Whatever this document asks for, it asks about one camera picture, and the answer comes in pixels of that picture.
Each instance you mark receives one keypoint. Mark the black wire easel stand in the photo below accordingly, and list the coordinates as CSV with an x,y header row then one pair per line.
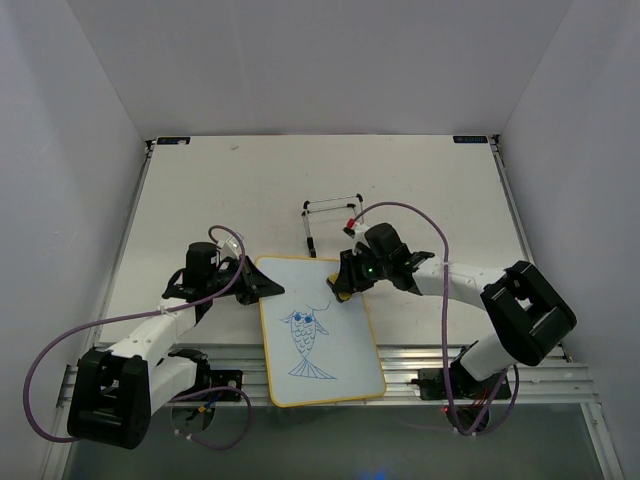
x,y
329,209

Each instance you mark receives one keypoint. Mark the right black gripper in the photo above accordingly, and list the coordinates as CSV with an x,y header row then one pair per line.
x,y
349,279

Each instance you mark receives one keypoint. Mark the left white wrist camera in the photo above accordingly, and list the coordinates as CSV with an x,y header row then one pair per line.
x,y
231,247

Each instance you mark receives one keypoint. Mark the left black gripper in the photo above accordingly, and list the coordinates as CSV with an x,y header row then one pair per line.
x,y
255,284

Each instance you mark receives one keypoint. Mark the yellow framed whiteboard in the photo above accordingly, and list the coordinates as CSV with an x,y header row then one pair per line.
x,y
317,349

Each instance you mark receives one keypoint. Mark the yellow black eraser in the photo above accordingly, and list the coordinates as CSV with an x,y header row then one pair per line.
x,y
339,289

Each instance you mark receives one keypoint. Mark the right blue corner label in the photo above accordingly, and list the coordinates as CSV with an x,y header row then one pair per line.
x,y
470,139

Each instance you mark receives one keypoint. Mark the blue corner label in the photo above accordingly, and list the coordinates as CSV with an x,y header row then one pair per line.
x,y
470,139
173,141

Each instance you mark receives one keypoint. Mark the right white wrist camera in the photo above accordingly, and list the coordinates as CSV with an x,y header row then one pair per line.
x,y
357,230

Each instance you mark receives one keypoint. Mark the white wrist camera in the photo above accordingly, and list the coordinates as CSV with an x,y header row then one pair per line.
x,y
357,230
231,247

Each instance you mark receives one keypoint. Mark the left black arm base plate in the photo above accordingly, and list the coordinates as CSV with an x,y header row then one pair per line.
x,y
214,385

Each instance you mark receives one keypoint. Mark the aluminium rail frame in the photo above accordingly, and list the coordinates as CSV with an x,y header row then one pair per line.
x,y
554,381

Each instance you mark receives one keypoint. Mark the left blue corner label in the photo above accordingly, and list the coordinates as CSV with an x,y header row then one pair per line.
x,y
173,141

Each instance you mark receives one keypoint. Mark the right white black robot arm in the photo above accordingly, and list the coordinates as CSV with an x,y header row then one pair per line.
x,y
529,317

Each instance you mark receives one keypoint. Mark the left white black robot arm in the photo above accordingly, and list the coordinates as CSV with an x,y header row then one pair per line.
x,y
118,389

